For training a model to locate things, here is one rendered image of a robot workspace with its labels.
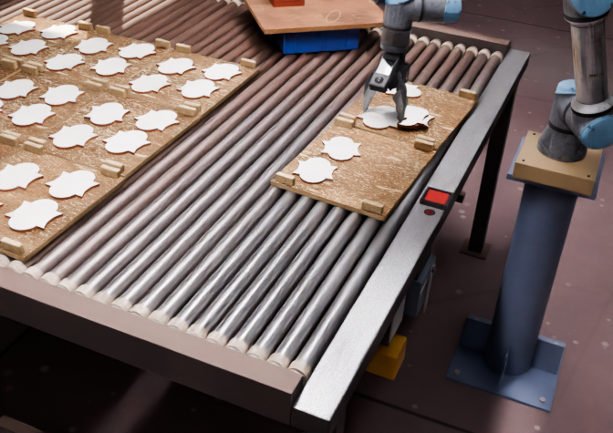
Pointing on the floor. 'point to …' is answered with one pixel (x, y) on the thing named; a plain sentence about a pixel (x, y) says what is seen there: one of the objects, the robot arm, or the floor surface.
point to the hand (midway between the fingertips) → (381, 116)
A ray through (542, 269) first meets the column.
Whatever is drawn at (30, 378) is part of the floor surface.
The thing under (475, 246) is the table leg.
